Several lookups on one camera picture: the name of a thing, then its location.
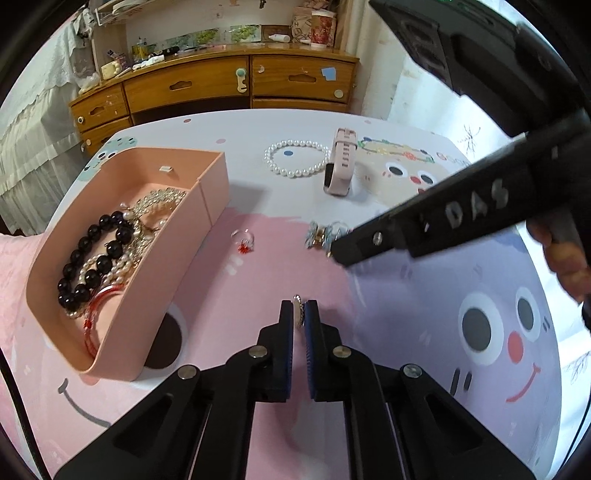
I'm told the right hand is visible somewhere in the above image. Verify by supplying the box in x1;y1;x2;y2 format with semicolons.
526;221;591;304

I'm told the red bangle bracelet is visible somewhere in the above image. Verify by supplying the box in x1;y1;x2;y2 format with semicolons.
82;283;126;358

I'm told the gold rhinestone jewelry cluster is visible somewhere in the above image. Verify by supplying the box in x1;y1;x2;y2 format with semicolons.
120;187;187;264

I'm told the silver ring red stone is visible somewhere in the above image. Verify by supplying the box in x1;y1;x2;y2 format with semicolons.
230;229;254;254

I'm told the white lace cover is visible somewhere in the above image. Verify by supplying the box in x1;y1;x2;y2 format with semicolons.
0;7;98;235

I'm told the white pearl bracelet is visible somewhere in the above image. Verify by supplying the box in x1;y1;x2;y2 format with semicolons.
262;139;333;179

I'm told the pink smart watch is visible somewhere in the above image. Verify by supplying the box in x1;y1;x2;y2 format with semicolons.
324;128;358;197

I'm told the wooden desk with drawers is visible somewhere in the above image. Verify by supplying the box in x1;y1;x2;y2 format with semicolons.
69;44;359;157

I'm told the pink plastic tray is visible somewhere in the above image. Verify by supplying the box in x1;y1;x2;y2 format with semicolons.
25;147;229;381

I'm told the cartoon printed tablecloth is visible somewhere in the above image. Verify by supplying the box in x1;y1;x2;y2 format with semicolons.
1;110;562;479

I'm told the cream ceramic mug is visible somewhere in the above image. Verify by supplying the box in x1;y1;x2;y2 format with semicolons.
100;60;122;81

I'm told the red patterned paper cup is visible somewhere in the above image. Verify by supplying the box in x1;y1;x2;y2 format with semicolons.
310;10;335;48

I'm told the black bead bracelet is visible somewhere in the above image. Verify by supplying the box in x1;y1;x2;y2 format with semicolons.
56;209;136;310

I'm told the blue flower earring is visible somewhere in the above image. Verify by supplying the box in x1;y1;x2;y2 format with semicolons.
304;221;349;257

